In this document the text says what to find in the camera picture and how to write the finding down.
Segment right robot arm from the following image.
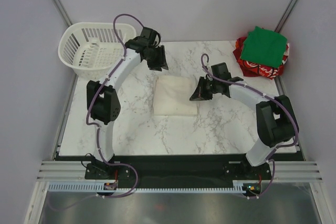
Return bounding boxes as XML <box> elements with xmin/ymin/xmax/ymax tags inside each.
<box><xmin>190</xmin><ymin>62</ymin><xmax>299</xmax><ymax>179</ymax></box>

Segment folded red printed t shirt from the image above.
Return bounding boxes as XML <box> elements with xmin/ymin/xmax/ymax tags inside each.
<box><xmin>233</xmin><ymin>37</ymin><xmax>290</xmax><ymax>80</ymax></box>

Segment folded green t shirt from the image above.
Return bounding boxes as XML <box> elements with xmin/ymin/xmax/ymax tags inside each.
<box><xmin>240</xmin><ymin>26</ymin><xmax>287</xmax><ymax>68</ymax></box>

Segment cream white t shirt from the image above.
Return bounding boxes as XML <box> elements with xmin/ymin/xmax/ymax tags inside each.
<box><xmin>153</xmin><ymin>75</ymin><xmax>198</xmax><ymax>116</ymax></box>

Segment purple cable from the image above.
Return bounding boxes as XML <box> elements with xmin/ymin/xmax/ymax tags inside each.
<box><xmin>47</xmin><ymin>14</ymin><xmax>145</xmax><ymax>210</ymax></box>
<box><xmin>200</xmin><ymin>54</ymin><xmax>300</xmax><ymax>200</ymax></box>

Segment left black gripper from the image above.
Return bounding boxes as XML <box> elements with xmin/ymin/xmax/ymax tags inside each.
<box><xmin>144</xmin><ymin>46</ymin><xmax>169</xmax><ymax>72</ymax></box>

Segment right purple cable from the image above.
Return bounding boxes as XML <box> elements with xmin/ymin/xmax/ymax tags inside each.
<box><xmin>200</xmin><ymin>54</ymin><xmax>300</xmax><ymax>200</ymax></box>

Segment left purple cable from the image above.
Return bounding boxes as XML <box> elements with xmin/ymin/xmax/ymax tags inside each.
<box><xmin>47</xmin><ymin>14</ymin><xmax>145</xmax><ymax>210</ymax></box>

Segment left aluminium table rail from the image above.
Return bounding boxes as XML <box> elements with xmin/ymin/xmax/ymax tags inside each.
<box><xmin>50</xmin><ymin>74</ymin><xmax>78</xmax><ymax>160</ymax></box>

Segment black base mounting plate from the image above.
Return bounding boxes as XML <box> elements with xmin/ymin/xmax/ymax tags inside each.
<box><xmin>85</xmin><ymin>154</ymin><xmax>271</xmax><ymax>188</ymax></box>

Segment white slotted cable duct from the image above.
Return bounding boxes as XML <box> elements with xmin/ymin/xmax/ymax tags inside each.
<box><xmin>47</xmin><ymin>182</ymin><xmax>261</xmax><ymax>194</ymax></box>

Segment right aluminium frame post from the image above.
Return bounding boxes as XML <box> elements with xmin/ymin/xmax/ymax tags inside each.
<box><xmin>274</xmin><ymin>0</ymin><xmax>299</xmax><ymax>33</ymax></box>

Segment white plastic laundry basket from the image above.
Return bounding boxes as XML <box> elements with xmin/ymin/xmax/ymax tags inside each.
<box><xmin>58</xmin><ymin>22</ymin><xmax>137</xmax><ymax>81</ymax></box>

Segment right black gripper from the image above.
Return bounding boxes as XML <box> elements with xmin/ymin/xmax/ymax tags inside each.
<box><xmin>190</xmin><ymin>76</ymin><xmax>219</xmax><ymax>101</ymax></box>

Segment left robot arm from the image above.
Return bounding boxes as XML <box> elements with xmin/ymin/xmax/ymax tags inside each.
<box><xmin>86</xmin><ymin>27</ymin><xmax>169</xmax><ymax>178</ymax></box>

